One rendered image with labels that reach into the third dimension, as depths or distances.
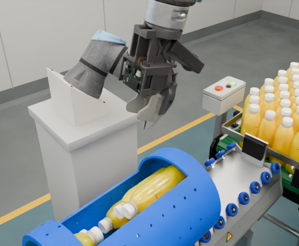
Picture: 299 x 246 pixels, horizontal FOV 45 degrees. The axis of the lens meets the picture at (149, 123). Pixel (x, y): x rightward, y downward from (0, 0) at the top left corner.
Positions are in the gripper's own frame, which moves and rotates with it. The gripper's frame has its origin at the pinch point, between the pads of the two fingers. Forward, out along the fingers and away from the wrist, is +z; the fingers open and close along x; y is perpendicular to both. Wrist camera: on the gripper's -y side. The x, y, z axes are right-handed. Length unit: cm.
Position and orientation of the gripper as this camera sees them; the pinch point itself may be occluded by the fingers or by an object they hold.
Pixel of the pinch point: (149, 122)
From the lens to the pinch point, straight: 74.6
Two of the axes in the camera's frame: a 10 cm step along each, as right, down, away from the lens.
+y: -7.6, 1.5, -6.3
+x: 6.2, 4.7, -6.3
